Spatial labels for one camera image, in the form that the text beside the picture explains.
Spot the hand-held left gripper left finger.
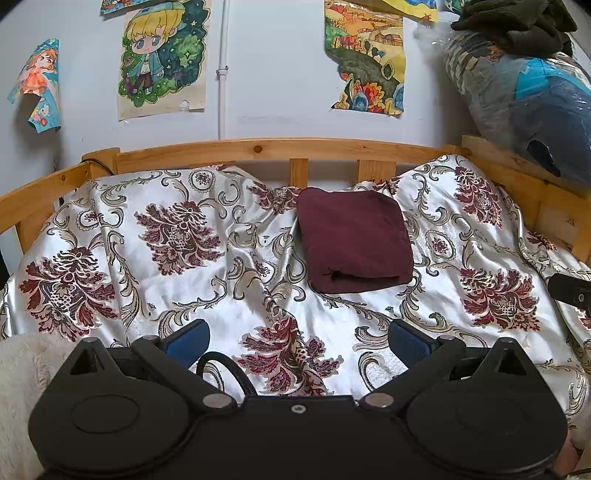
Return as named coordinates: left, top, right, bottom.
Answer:
left=68, top=318, right=237, bottom=415

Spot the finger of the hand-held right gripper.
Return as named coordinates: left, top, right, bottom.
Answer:
left=549, top=273, right=591, bottom=319

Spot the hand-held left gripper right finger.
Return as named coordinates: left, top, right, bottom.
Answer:
left=359, top=318, right=533, bottom=414

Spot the maroon garment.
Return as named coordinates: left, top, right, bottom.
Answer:
left=296, top=187, right=414, bottom=295

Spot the dark green clothes pile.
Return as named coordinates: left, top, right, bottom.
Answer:
left=451, top=0, right=579, bottom=59

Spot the floral satin bed sheet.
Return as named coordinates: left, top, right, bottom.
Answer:
left=0, top=154, right=591, bottom=446

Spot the white fluffy blanket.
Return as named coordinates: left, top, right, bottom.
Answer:
left=0, top=333, right=75, bottom=480

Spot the plastic bag of bedding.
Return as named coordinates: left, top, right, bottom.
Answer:
left=444, top=31, right=591, bottom=180

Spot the colourful poster strip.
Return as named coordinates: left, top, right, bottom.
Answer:
left=100, top=0, right=155, bottom=16

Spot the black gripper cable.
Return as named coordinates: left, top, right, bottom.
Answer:
left=196, top=352, right=258, bottom=398

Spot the black cable on bed frame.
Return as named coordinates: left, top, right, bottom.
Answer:
left=82, top=159, right=115, bottom=177

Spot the wooden bed frame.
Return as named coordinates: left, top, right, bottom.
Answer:
left=0, top=135, right=591, bottom=273

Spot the cartoon character wall poster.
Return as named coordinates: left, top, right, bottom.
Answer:
left=117, top=0, right=213, bottom=122

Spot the landscape wall poster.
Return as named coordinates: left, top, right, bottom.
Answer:
left=324, top=0, right=408, bottom=117

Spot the white wall pipe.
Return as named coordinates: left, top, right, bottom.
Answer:
left=216, top=0, right=230, bottom=140

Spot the small curled wall poster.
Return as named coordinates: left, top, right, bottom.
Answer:
left=7, top=38, right=62, bottom=134

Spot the yellow blue wall poster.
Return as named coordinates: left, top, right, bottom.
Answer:
left=365, top=0, right=439, bottom=22

